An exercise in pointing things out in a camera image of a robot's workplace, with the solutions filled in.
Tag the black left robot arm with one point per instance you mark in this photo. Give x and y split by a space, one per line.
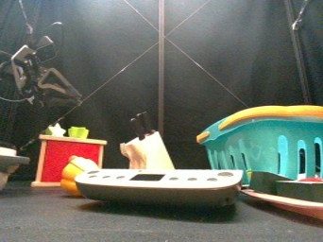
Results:
8 67

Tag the grey toy pan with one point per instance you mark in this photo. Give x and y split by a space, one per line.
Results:
10 164

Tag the white star block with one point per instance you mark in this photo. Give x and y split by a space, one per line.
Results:
56 130

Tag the red wooden shape sorter box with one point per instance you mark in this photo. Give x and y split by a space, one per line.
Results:
62 159

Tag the yellow toy squash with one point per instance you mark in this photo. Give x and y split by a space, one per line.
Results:
72 175

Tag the white toy knife block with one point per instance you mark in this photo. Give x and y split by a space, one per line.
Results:
149 154

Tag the white grey toy appliance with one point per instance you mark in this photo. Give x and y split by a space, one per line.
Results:
159 187

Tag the dark green toy block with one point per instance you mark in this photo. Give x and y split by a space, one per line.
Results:
264 182
300 190

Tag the red toy piece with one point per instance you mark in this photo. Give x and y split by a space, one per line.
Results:
311 179

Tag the vertical metal frame pole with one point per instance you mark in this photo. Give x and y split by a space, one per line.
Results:
160 63

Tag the slanted dark frame pole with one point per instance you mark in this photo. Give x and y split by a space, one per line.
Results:
297 56

